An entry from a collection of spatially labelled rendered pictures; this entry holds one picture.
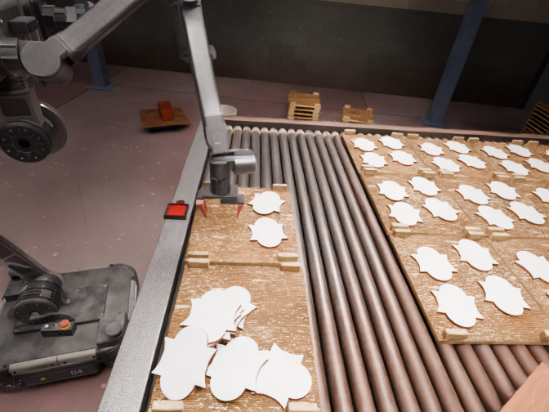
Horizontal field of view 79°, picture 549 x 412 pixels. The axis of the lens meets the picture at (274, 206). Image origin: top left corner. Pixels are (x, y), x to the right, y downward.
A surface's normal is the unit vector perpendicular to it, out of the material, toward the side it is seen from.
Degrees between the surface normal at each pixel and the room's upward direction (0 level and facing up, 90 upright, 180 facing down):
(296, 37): 90
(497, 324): 0
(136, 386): 0
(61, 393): 0
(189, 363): 25
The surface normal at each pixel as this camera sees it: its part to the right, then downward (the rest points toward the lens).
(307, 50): -0.08, 0.59
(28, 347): 0.08, -0.80
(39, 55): 0.27, 0.12
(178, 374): -0.15, -0.53
